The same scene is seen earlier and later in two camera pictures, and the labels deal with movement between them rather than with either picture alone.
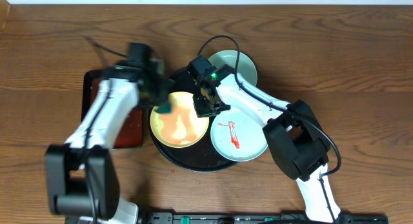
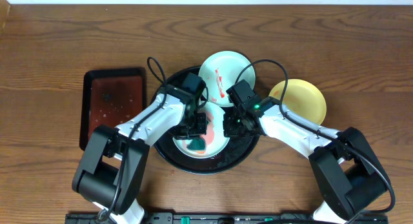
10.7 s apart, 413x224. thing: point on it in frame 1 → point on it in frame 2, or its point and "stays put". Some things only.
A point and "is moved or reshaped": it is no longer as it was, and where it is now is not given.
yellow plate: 182,127 is moved or reshaped
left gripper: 164,86 → 181,134
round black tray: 201,157 stays put
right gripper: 201,112 → 229,130
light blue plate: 237,136 → 215,142
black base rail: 200,218 stays put
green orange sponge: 164,109 is moved or reshaped
